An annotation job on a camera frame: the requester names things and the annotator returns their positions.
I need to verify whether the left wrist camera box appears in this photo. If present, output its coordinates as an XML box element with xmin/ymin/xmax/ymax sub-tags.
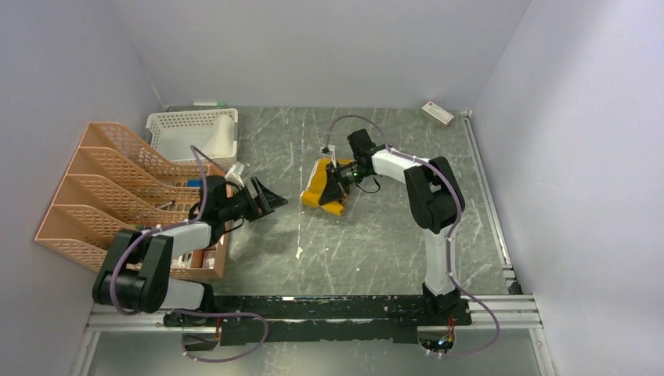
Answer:
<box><xmin>225</xmin><ymin>162</ymin><xmax>245</xmax><ymax>189</ymax></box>

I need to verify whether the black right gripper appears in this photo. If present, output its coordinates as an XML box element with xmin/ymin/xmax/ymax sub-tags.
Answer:
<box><xmin>319</xmin><ymin>161</ymin><xmax>370</xmax><ymax>205</ymax></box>

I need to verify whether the aluminium frame rail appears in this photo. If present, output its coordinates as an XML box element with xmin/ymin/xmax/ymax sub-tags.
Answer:
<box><xmin>70</xmin><ymin>295</ymin><xmax>556</xmax><ymax>375</ymax></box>

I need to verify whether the orange mesh file rack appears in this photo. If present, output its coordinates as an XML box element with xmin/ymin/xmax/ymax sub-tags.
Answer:
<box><xmin>34</xmin><ymin>122</ymin><xmax>218</xmax><ymax>271</ymax></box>

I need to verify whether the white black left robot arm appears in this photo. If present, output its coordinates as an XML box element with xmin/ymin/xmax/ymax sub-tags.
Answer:
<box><xmin>92</xmin><ymin>175</ymin><xmax>288</xmax><ymax>326</ymax></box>

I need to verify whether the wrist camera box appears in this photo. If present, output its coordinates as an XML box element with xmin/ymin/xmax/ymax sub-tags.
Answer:
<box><xmin>320</xmin><ymin>145</ymin><xmax>337</xmax><ymax>167</ymax></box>
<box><xmin>225</xmin><ymin>162</ymin><xmax>245</xmax><ymax>189</ymax></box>

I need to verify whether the white red small box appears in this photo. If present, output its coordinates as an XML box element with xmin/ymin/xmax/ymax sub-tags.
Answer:
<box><xmin>420</xmin><ymin>101</ymin><xmax>455</xmax><ymax>128</ymax></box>

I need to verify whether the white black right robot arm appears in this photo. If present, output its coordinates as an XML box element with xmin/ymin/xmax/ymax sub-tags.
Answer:
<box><xmin>301</xmin><ymin>129</ymin><xmax>464</xmax><ymax>324</ymax></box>

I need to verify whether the white perforated plastic basket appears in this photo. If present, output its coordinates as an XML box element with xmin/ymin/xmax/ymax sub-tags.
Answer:
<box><xmin>146</xmin><ymin>108</ymin><xmax>239</xmax><ymax>169</ymax></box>

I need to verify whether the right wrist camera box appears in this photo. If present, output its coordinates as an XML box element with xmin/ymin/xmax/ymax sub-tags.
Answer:
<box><xmin>320</xmin><ymin>145</ymin><xmax>337</xmax><ymax>167</ymax></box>

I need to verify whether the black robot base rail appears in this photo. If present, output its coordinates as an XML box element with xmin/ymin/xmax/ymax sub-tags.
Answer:
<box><xmin>162</xmin><ymin>295</ymin><xmax>472</xmax><ymax>345</ymax></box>

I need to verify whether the white green marker pen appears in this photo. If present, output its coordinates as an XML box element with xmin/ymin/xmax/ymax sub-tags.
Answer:
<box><xmin>193</xmin><ymin>101</ymin><xmax>227</xmax><ymax>107</ymax></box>

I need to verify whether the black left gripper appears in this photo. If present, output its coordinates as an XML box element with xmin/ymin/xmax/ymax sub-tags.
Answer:
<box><xmin>219</xmin><ymin>176</ymin><xmax>288</xmax><ymax>223</ymax></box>

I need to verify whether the yellow grey patterned towel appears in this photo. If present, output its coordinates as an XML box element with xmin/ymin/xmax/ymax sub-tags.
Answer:
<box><xmin>300</xmin><ymin>158</ymin><xmax>351</xmax><ymax>216</ymax></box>

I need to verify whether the orange compartment organiser tray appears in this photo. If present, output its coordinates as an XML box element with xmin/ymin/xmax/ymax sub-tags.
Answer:
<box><xmin>171</xmin><ymin>177</ymin><xmax>230</xmax><ymax>281</ymax></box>

